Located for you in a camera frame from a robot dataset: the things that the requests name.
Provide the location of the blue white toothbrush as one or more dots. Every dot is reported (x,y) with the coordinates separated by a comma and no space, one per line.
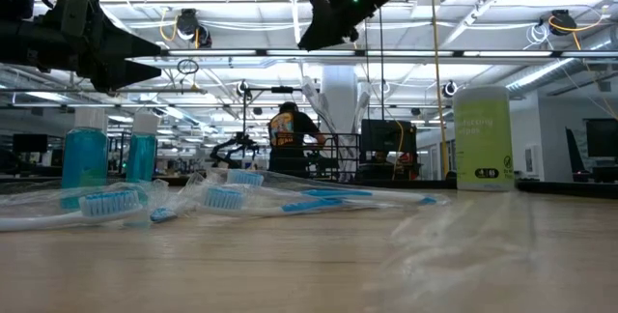
(363,105)
(222,198)
(162,214)
(338,192)
(108,203)
(316,100)

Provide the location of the person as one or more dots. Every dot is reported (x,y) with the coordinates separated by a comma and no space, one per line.
(289,129)

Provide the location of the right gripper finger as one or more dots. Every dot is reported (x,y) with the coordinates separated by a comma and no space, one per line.
(318,28)
(347,25)

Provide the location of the background black robot arm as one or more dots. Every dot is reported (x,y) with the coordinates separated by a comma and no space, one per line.
(236,141)

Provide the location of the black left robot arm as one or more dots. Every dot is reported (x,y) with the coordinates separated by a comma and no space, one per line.
(19,37)

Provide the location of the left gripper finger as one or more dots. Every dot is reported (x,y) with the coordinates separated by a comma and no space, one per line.
(125,45)
(125,74)

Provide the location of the black monitor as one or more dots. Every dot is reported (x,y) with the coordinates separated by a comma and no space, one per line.
(386,134)
(603,136)

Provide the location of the green wipes canister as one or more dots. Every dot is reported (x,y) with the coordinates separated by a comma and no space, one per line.
(483,149)

